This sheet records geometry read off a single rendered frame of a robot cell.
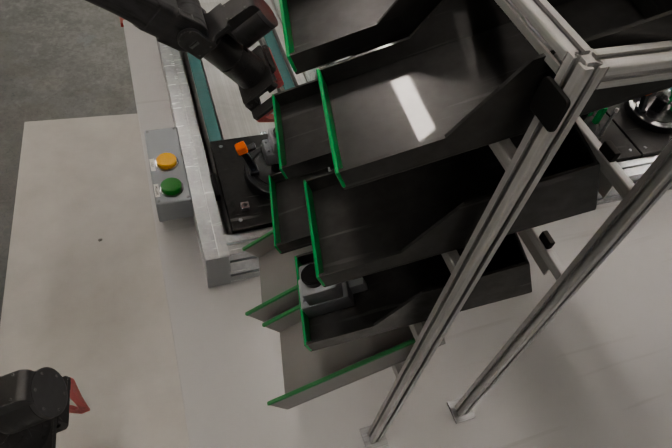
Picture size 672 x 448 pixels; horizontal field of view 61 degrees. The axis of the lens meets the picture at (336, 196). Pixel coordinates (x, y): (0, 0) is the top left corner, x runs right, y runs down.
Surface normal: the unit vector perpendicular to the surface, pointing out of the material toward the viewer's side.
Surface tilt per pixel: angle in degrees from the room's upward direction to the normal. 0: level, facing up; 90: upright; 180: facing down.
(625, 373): 0
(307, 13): 25
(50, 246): 0
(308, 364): 45
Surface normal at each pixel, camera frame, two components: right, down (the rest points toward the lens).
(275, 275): -0.61, -0.42
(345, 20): -0.31, -0.55
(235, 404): 0.12, -0.63
